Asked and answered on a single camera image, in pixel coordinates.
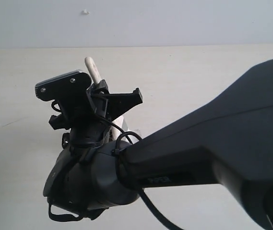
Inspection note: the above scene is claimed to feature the white wooden brush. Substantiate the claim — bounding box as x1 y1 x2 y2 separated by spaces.
84 57 129 140

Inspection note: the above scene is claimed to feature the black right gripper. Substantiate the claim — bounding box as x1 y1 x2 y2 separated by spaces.
49 80 143 144

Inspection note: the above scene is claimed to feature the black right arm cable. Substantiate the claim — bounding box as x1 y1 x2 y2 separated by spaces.
47 91 182 230

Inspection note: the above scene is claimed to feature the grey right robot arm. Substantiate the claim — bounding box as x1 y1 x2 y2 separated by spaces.
36 59 273 230

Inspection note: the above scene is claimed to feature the white lump on wall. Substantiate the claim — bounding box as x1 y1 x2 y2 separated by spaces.
81 9 90 15

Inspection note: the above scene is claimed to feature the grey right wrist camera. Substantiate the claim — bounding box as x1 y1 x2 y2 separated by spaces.
35 70 92 102

